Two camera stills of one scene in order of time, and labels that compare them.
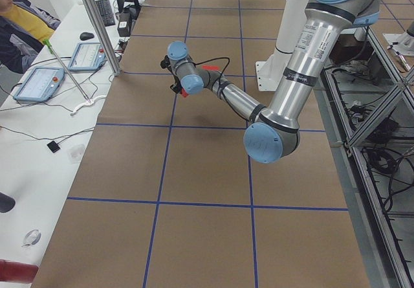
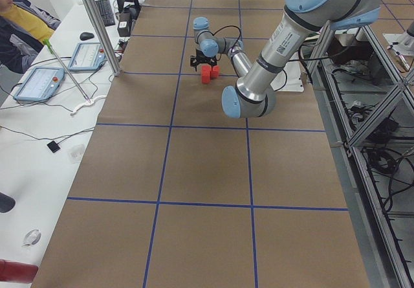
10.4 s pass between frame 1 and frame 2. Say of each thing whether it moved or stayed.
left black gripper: moved
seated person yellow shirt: stayed
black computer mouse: stayed
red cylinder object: stayed
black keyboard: stayed
